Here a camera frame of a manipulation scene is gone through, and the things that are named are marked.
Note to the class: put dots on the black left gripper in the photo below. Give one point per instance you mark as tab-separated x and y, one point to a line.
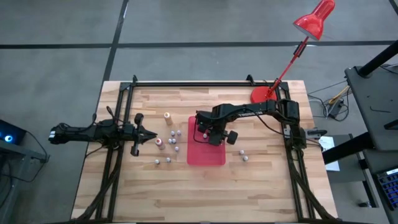
135	140

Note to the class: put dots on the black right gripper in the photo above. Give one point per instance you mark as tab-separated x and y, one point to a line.
216	133

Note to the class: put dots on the large orange-tipped coloring bottle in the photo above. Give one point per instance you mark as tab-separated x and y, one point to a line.
160	143

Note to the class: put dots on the pink translucent plastic bin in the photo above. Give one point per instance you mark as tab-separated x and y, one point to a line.
202	155

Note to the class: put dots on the large yellow-tipped coloring bottle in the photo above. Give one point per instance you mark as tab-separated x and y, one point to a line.
168	118

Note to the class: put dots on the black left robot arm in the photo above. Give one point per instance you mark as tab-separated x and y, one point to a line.
81	132

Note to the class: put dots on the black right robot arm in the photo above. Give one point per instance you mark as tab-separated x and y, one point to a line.
248	110

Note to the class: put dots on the red desk lamp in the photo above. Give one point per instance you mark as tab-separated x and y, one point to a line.
261	96

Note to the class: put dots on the white paper sheet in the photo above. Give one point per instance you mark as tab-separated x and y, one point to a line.
329	149

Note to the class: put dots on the grey power strip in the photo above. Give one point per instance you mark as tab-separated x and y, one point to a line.
335	108

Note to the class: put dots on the black computer blue light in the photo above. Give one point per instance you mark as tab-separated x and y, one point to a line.
7	138

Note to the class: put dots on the grey metal workbench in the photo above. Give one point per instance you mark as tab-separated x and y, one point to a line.
373	102

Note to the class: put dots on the backlit keyboard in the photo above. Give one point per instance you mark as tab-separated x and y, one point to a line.
388	186

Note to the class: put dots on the black aluminium rig frame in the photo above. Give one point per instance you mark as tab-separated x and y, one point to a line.
199	84

